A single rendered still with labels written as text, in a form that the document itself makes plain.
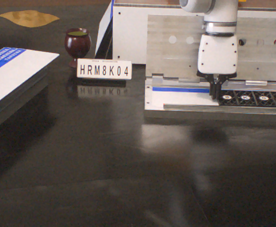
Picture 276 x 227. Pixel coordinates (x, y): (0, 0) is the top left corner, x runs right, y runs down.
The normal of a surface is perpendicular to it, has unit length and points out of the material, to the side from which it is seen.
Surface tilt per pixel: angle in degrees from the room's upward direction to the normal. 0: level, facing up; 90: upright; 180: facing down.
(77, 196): 0
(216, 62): 76
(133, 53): 90
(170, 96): 0
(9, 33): 0
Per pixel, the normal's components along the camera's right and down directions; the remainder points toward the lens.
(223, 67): 0.00, 0.22
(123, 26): -0.02, 0.44
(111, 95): 0.03, -0.90
